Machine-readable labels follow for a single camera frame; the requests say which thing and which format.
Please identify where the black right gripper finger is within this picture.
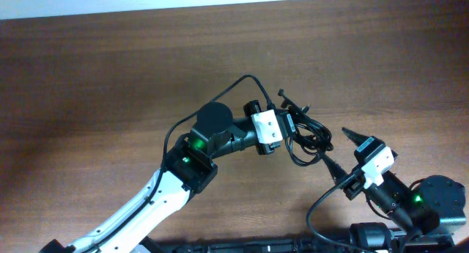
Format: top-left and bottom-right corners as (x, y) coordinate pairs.
(320, 153), (348, 185)
(341, 127), (370, 147)

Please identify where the right camera black cable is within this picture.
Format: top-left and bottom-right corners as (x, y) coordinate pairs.
(306, 174), (378, 253)

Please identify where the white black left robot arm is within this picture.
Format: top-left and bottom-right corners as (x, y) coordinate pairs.
(40, 101), (295, 253)

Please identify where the thick black USB cable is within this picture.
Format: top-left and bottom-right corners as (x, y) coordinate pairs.
(277, 88), (334, 167)

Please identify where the camera black cable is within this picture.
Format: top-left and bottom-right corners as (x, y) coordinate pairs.
(306, 174), (378, 253)
(160, 74), (276, 173)

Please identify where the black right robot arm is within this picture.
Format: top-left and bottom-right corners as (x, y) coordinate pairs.
(314, 128), (467, 252)

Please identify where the left camera black cable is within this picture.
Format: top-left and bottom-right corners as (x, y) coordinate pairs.
(160, 74), (276, 173)

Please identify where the thin black micro USB cable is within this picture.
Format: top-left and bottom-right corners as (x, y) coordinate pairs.
(277, 88), (312, 117)

